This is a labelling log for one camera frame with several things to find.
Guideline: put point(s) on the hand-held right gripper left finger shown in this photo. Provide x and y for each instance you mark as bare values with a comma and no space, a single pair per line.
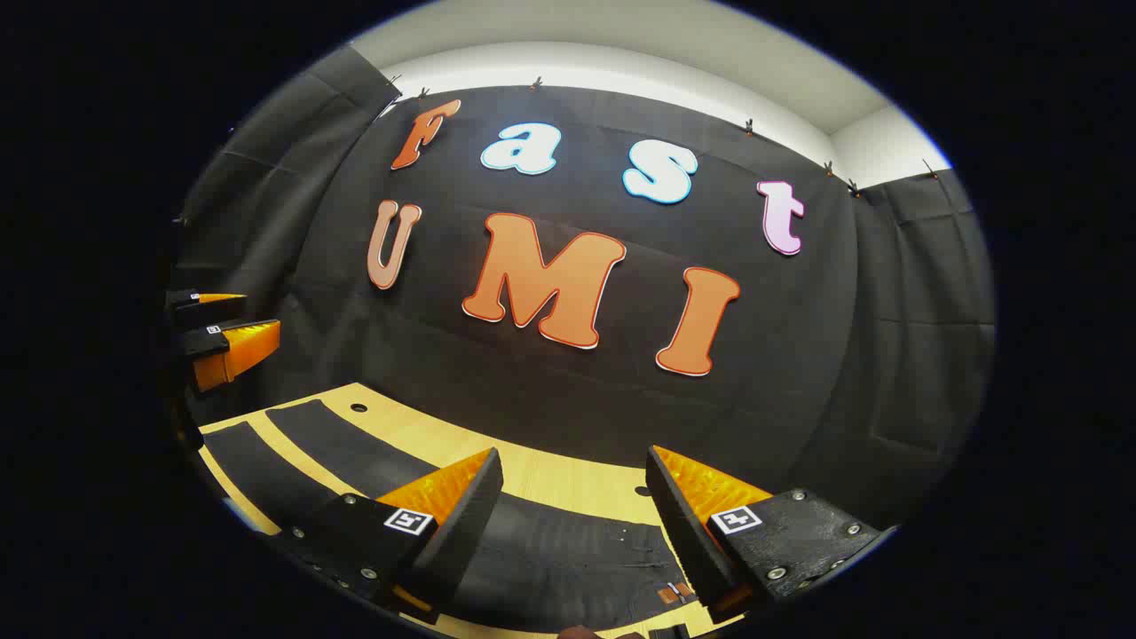
466,524

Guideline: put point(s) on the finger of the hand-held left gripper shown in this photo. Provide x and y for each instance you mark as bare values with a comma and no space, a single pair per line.
244,351
200,308

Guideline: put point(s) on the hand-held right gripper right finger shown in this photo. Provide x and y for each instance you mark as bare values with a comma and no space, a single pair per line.
683,524

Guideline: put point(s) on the dark grey jeans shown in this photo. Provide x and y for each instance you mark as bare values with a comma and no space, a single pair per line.
550,559

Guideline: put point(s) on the black backdrop cloth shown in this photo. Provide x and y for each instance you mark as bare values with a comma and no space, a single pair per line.
799,355

